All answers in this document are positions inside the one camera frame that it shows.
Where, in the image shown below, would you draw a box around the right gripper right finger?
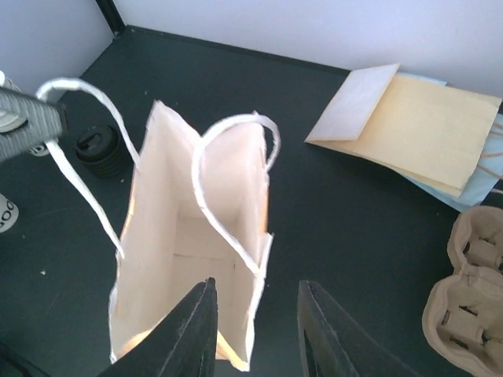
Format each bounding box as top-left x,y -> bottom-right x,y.
297,280 -> 419,376

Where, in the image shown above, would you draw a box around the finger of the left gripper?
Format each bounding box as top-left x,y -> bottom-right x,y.
1,87 -> 68,161

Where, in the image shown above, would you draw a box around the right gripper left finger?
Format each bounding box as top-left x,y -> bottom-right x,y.
101,277 -> 218,377

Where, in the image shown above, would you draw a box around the brown pulp cup carrier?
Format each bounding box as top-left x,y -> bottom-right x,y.
422,206 -> 502,376

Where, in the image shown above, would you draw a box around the orange paper bag white handles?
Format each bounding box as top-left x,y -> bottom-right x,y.
47,101 -> 281,372

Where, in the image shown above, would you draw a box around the far white paper cup stack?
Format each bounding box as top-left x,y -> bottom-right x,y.
0,71 -> 21,92

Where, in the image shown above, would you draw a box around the white paper cup stack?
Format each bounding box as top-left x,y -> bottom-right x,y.
0,194 -> 19,233
0,71 -> 21,92

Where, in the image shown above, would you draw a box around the left black lid stack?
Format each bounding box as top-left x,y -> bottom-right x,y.
75,125 -> 132,178

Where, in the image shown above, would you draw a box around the near white paper cup stack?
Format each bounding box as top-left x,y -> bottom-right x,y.
0,194 -> 19,233

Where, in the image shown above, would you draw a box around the light blue flat paper bag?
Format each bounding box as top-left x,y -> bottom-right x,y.
396,76 -> 502,211

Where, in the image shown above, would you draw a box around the tan flat paper bag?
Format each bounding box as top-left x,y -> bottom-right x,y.
305,64 -> 502,197

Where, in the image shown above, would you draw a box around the left black frame post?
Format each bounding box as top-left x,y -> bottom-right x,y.
95,0 -> 126,37

